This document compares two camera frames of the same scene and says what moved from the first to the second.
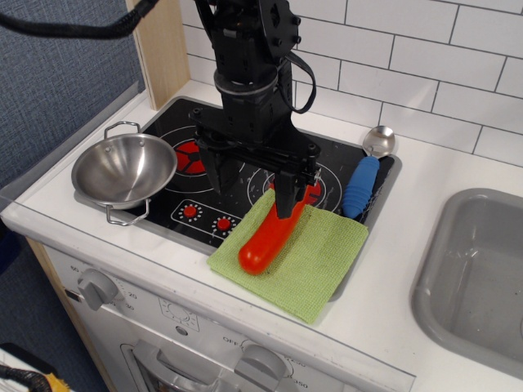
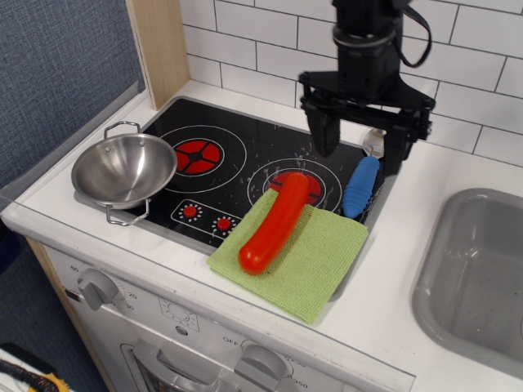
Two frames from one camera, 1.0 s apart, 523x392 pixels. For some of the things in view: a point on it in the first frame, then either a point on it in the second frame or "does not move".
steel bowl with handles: [121, 173] does not move
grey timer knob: [97, 288] does not move
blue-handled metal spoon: [362, 179] does not move
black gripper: [257, 124] → [368, 86]
